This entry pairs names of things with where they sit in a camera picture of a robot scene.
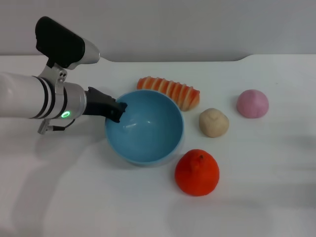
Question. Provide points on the blue plastic bowl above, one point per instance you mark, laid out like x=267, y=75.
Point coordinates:
x=148, y=130

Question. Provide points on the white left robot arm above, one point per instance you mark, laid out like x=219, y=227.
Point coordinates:
x=24, y=96

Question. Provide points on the pink round bun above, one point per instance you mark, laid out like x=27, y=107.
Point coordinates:
x=253, y=103

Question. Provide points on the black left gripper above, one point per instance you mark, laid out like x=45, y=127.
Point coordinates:
x=96, y=103

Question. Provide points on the orange toy fruit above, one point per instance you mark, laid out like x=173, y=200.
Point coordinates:
x=197, y=175

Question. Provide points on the orange striped bread roll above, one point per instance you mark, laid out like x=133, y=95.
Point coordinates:
x=177, y=91

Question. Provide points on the beige round bun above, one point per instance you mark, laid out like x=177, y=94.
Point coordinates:
x=213, y=123

